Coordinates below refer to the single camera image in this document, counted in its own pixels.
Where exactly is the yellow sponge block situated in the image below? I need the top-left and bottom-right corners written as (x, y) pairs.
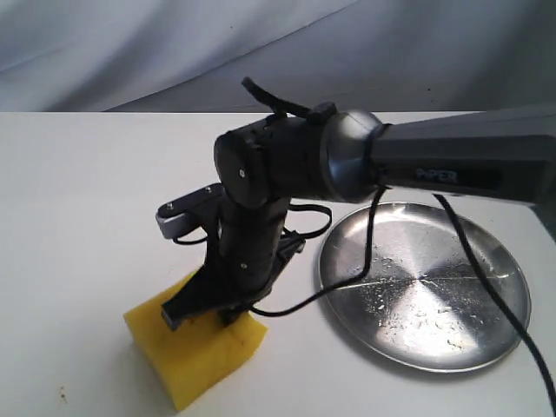
top-left (123, 271), bottom-right (268, 412)

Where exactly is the black cable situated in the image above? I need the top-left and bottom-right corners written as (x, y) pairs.
top-left (171, 76), bottom-right (556, 396)

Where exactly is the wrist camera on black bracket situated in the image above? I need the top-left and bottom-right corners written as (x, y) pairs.
top-left (156, 183), bottom-right (223, 246)

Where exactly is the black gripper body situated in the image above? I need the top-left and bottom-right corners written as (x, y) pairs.
top-left (195, 195), bottom-right (304, 311)

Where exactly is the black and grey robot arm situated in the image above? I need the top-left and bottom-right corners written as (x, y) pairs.
top-left (156, 106), bottom-right (555, 328)

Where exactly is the round metal plate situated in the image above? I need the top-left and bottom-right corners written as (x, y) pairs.
top-left (316, 202), bottom-right (520, 374)

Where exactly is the white backdrop cloth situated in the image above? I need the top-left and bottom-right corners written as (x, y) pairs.
top-left (1, 1), bottom-right (555, 112)

